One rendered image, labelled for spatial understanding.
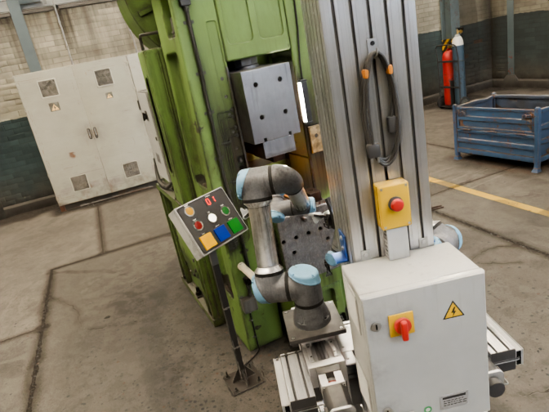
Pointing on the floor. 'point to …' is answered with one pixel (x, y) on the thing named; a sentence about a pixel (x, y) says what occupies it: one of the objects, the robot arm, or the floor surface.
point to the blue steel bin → (504, 127)
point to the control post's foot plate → (237, 387)
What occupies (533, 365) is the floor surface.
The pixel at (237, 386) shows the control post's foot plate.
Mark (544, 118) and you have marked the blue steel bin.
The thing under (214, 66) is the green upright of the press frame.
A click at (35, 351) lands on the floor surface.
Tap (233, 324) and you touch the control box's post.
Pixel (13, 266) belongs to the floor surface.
